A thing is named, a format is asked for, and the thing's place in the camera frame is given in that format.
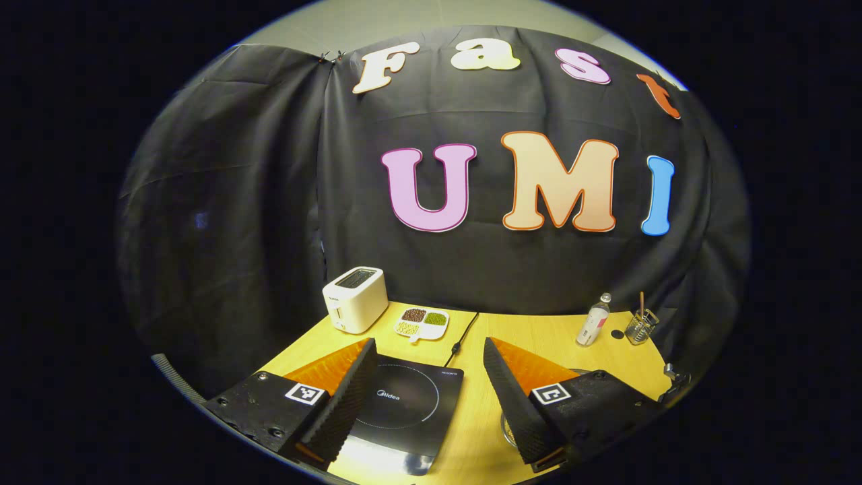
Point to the black binder clip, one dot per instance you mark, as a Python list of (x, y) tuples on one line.
[(333, 57)]

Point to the black induction cooktop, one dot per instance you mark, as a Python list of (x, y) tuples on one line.
[(411, 404)]

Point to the grey ribbed strip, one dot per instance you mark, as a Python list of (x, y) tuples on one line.
[(176, 378)]

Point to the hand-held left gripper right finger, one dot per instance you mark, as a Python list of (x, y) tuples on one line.
[(515, 407)]

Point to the white toaster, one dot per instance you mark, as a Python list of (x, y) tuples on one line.
[(357, 300)]

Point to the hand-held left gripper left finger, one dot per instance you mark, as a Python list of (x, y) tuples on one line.
[(347, 404)]

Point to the white divided dish of beans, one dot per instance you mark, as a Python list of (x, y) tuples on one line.
[(423, 323)]

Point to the clear plastic bottle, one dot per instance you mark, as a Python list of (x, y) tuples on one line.
[(592, 323)]

